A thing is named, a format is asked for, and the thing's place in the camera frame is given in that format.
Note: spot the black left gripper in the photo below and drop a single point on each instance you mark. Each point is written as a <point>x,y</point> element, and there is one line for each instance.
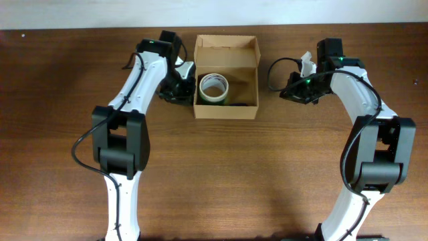
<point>184,96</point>

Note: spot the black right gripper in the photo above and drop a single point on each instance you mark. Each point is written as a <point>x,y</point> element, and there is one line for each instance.
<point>292,92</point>

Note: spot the green tape roll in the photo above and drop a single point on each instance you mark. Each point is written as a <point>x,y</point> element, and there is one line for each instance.
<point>213,100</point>

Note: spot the beige masking tape roll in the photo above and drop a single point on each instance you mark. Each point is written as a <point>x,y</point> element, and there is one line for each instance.
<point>214,84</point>

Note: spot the brown cardboard box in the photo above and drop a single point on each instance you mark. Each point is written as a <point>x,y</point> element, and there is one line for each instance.
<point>236,57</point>

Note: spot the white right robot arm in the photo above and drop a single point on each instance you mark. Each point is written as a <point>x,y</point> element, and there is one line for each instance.
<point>377,152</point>

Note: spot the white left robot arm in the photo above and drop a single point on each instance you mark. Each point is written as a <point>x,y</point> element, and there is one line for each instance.
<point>120,137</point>

